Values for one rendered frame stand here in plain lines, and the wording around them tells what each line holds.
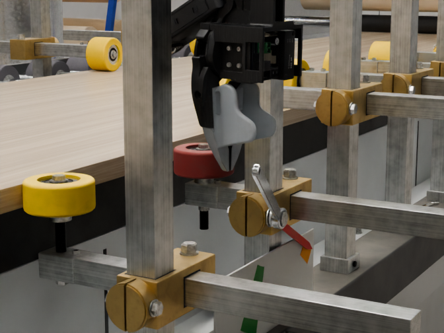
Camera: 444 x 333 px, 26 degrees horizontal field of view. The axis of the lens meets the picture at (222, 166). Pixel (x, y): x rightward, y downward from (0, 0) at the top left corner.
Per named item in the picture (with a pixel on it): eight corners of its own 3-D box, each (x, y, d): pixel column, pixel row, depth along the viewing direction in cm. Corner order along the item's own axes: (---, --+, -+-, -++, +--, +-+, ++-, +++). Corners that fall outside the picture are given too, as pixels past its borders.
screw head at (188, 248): (202, 252, 105) (202, 242, 104) (192, 257, 103) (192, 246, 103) (185, 250, 106) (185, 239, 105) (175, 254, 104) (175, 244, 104)
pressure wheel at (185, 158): (244, 225, 130) (244, 141, 128) (215, 239, 123) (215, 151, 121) (193, 218, 134) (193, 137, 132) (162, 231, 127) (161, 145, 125)
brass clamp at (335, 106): (385, 115, 145) (386, 82, 144) (351, 128, 133) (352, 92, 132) (347, 113, 148) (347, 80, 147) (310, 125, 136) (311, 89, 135)
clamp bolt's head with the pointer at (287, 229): (325, 241, 126) (283, 205, 113) (321, 259, 125) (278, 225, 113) (312, 239, 127) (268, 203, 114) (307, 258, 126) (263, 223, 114)
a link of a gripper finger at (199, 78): (203, 130, 94) (203, 39, 92) (190, 128, 95) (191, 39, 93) (231, 123, 98) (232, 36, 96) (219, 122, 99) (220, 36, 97)
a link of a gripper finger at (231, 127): (247, 182, 94) (248, 88, 92) (199, 174, 97) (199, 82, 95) (265, 176, 96) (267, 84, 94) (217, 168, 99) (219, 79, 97)
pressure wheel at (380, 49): (388, 68, 211) (398, 83, 218) (396, 35, 213) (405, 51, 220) (363, 67, 214) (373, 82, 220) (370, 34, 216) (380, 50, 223)
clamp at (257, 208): (312, 215, 126) (312, 178, 125) (264, 240, 114) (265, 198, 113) (273, 210, 129) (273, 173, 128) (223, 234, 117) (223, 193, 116)
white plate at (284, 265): (314, 300, 129) (316, 228, 127) (217, 369, 107) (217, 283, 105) (310, 300, 129) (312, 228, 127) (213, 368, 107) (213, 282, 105)
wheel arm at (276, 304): (420, 347, 91) (422, 304, 90) (408, 360, 88) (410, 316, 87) (57, 277, 112) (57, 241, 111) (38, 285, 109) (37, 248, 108)
